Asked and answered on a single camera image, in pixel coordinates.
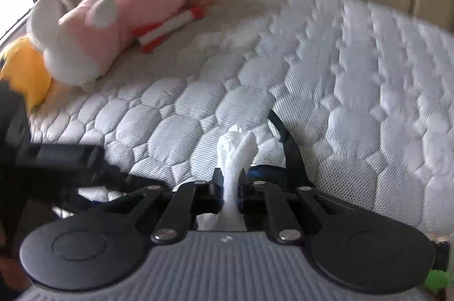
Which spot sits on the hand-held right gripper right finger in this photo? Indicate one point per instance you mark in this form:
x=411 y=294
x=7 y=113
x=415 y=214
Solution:
x=244 y=196

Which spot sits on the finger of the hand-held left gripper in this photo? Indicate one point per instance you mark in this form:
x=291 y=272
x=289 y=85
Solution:
x=78 y=155

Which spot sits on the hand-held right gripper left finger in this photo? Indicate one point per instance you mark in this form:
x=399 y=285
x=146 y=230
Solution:
x=216 y=194

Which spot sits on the white cloth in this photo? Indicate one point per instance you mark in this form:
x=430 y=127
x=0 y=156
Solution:
x=234 y=159

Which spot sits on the dark blue object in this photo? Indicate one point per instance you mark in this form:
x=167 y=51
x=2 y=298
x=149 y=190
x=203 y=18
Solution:
x=267 y=173

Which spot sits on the yellow plush toy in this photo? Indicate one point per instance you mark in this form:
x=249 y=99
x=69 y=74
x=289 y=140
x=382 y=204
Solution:
x=26 y=74

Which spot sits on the grey quilted mattress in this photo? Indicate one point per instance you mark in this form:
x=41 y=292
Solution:
x=319 y=91

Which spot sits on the pink plush toy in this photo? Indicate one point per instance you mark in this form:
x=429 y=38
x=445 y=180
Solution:
x=117 y=17

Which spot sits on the green pompom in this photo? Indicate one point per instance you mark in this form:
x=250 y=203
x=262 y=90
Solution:
x=436 y=280

